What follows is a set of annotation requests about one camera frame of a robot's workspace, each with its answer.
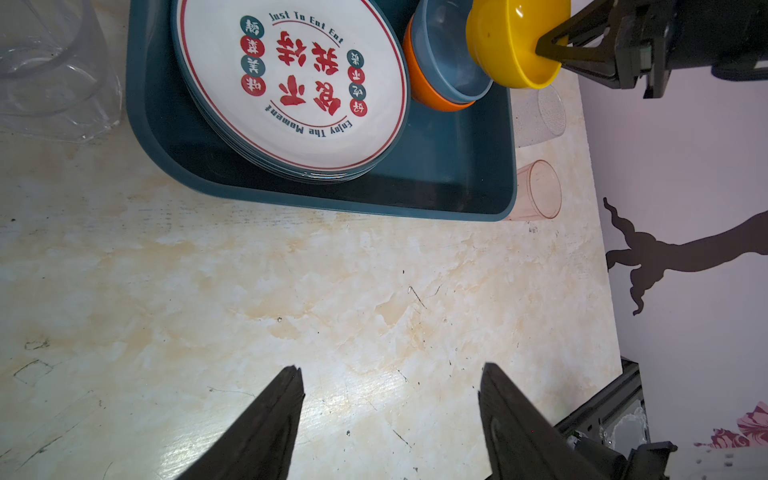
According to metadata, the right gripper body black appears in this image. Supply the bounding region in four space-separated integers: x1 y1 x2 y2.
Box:
605 1 767 98

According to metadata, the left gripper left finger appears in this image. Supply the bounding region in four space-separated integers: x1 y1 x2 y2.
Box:
180 366 305 479

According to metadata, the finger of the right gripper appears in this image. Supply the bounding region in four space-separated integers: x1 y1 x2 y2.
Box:
535 0 618 84

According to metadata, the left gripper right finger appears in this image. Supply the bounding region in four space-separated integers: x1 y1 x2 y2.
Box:
478 362 594 479

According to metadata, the yellow plastic bowl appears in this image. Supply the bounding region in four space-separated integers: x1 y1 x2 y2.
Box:
466 0 571 90

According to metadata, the blue grey plastic bowl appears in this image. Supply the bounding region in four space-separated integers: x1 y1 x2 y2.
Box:
411 0 493 104

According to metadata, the orange plastic bowl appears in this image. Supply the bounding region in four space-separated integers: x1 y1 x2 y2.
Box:
403 19 475 112

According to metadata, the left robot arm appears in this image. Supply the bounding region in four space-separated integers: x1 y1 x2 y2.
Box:
181 362 767 479

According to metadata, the teal plastic bin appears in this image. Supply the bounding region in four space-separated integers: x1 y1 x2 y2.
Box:
126 1 517 222

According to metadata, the pinkish clear cup near right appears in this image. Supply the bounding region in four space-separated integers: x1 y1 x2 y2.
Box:
507 159 562 221

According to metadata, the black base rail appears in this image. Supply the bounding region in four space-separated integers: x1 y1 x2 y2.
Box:
555 358 650 455

